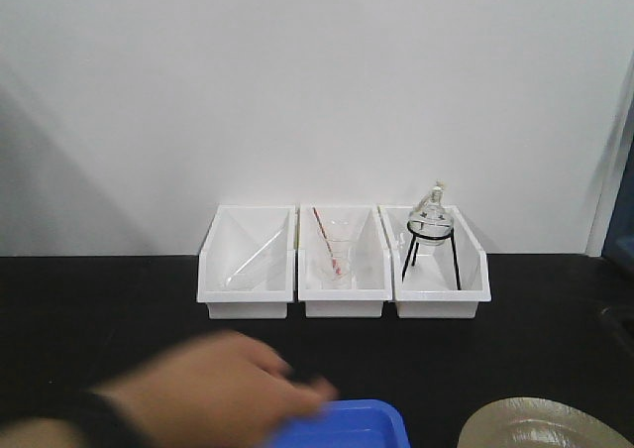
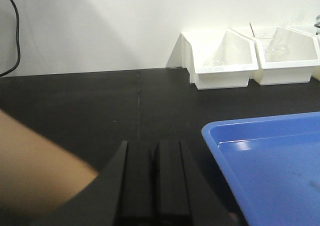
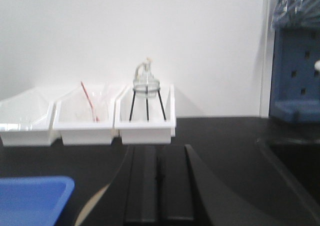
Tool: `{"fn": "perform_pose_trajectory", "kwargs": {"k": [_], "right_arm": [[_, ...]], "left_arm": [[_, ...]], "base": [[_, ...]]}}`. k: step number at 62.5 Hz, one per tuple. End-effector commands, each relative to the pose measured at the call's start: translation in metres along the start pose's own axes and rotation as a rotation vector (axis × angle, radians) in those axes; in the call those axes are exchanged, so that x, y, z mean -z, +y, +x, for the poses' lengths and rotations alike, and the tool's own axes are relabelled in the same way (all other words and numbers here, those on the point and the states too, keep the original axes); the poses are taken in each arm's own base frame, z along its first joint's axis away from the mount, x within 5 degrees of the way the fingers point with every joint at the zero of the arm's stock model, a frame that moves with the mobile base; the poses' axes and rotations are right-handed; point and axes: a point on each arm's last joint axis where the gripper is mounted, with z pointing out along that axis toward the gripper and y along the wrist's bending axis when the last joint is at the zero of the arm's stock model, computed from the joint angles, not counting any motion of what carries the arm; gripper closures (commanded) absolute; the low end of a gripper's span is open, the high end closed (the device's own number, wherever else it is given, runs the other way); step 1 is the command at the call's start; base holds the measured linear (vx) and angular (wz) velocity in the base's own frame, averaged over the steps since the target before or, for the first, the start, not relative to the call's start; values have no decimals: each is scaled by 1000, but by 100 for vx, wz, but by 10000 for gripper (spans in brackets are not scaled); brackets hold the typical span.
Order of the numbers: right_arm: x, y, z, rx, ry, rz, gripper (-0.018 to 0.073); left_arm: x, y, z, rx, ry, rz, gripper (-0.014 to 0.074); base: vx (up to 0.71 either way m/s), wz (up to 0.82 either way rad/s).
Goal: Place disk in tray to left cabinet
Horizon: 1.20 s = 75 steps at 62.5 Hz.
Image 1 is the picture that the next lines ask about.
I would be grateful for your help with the black wire tripod stand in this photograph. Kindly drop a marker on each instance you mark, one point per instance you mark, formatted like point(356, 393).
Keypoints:
point(415, 255)

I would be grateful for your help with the clear glass funnel beaker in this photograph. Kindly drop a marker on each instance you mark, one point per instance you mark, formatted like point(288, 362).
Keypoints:
point(343, 238)

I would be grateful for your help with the left white storage bin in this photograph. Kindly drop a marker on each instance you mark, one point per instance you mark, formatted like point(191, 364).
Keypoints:
point(234, 233)

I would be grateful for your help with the clear glass test tube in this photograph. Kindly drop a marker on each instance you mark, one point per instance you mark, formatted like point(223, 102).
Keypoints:
point(265, 263)

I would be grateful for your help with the person's bare hand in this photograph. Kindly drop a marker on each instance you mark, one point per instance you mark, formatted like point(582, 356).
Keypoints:
point(221, 390)

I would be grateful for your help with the blue plastic tray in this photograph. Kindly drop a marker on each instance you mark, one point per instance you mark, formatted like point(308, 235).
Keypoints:
point(346, 423)

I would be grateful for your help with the beige plate with black rim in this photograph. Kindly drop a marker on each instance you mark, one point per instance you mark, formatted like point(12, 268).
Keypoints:
point(526, 421)

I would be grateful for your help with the white storage bin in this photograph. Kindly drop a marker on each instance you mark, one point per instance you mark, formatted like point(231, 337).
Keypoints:
point(429, 290)
point(234, 233)
point(372, 286)

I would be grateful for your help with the glass alcohol lamp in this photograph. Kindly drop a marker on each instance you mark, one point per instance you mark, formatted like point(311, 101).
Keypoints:
point(429, 221)

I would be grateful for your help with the right white storage bin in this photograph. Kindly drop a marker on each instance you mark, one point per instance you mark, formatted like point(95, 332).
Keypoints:
point(429, 290)

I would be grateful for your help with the middle white storage bin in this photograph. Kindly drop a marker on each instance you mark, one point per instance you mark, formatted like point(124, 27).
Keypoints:
point(372, 286)

